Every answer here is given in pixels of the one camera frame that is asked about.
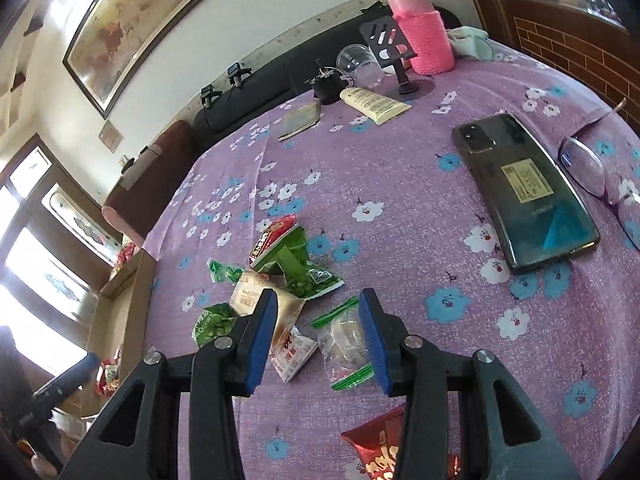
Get small black object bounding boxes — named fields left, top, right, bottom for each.
left=305, top=60, right=351, bottom=106

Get small booklet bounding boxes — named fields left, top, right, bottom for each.
left=277, top=100, right=323, bottom=142

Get black sofa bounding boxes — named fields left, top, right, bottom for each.
left=192, top=7, right=463, bottom=148

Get small green snack packet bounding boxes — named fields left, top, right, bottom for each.
left=206, top=257, right=246, bottom=285

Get eyeglasses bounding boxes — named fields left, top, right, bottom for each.
left=557, top=97, right=640, bottom=253

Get wooden framed glass door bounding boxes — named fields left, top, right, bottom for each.
left=0, top=132, right=126, bottom=376

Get cream white snack packet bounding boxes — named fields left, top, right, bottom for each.
left=229, top=269, right=307, bottom=348

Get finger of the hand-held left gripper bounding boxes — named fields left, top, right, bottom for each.
left=30, top=351, right=100, bottom=411

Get mint green cloth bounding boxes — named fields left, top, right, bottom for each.
left=446, top=26, right=496, bottom=61

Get red patterned item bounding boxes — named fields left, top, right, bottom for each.
left=110, top=242, right=141, bottom=276

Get cardboard box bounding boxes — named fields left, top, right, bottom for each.
left=80, top=247, right=158, bottom=418

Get clear plastic cup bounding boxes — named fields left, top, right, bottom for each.
left=336, top=43, right=385, bottom=90

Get maroon chair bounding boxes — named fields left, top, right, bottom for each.
left=102, top=120, right=198, bottom=241

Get wooden cabinet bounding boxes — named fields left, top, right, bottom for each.
left=452, top=0, right=640, bottom=131

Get green pea snack packet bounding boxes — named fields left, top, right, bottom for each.
left=192, top=302, right=241, bottom=350

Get framed wall painting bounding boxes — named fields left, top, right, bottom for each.
left=62, top=0, right=251, bottom=120

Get clear green striped zip bag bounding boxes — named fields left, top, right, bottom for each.
left=309, top=297, right=376, bottom=392

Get small wall plaque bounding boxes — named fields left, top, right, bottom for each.
left=98, top=119, right=123, bottom=153

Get purple floral tablecloth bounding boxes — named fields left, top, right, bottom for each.
left=142, top=42, right=640, bottom=480

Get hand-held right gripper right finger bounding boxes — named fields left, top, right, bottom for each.
left=357, top=287, right=583, bottom=480

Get black phone stand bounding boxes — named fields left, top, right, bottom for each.
left=359, top=16, right=436, bottom=102

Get white red snack packet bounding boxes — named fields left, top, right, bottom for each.
left=270, top=325, right=319, bottom=385
left=95, top=357, right=123, bottom=398

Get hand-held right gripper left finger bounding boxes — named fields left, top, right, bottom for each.
left=59, top=289, right=279, bottom=480

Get dark smartphone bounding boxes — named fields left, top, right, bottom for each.
left=451, top=113, right=601, bottom=276

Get cream coloured tube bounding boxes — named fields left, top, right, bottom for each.
left=339, top=86, right=412, bottom=126

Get dark red shiny snack packet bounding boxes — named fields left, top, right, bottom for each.
left=340, top=404, right=461, bottom=480

